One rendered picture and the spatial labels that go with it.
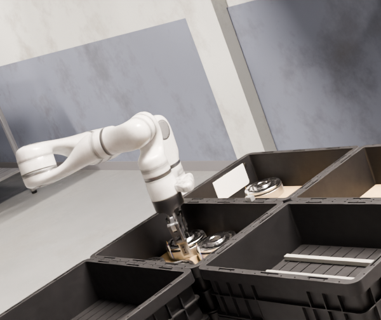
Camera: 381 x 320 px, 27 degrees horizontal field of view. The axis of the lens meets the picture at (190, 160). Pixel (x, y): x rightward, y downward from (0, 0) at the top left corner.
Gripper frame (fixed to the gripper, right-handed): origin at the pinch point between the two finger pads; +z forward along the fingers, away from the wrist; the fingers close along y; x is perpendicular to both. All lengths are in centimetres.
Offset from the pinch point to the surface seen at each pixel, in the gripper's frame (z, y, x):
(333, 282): -8, 60, 31
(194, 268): -7.5, 33.8, 6.0
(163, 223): -4.4, -8.9, -4.9
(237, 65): 12, -303, 17
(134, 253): -2.1, -0.9, -12.8
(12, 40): -41, -541, -176
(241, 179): -2.4, -29.7, 16.2
